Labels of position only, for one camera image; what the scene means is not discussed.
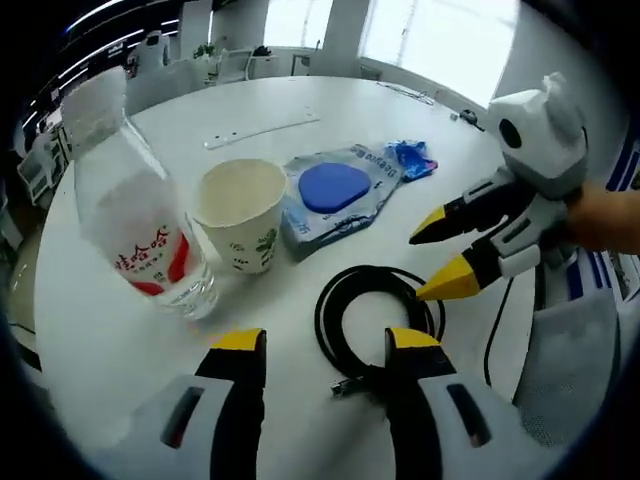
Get thin black cable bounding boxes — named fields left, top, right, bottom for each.
left=374, top=79, right=436, bottom=106

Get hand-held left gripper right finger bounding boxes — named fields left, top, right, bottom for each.
left=383, top=326, right=551, bottom=480

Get white power strip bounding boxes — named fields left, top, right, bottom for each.
left=202, top=105, right=321, bottom=150

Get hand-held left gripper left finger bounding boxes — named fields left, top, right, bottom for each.
left=97, top=327, right=268, bottom=480

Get clear plastic water bottle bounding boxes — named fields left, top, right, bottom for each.
left=59, top=67, right=220, bottom=321

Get small dark object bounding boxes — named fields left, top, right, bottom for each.
left=449, top=108, right=486, bottom=132

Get blue wet wipes packet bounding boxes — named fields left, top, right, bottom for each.
left=281, top=141, right=405, bottom=261

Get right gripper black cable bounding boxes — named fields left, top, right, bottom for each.
left=482, top=277, right=516, bottom=389

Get white paper cup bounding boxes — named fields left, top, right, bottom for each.
left=192, top=158, right=290, bottom=275

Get blue white wall posters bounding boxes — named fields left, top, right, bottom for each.
left=564, top=134, right=640, bottom=306

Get grey mesh office chair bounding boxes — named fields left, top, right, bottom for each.
left=512, top=259, right=624, bottom=449

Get bright window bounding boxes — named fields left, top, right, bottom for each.
left=357, top=0, right=521, bottom=109
left=262, top=0, right=334, bottom=49

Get person's right hand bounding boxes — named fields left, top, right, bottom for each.
left=563, top=180, right=640, bottom=252

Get green potted plant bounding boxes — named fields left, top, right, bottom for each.
left=192, top=43, right=221, bottom=81

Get white table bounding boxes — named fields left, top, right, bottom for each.
left=32, top=74, right=539, bottom=480

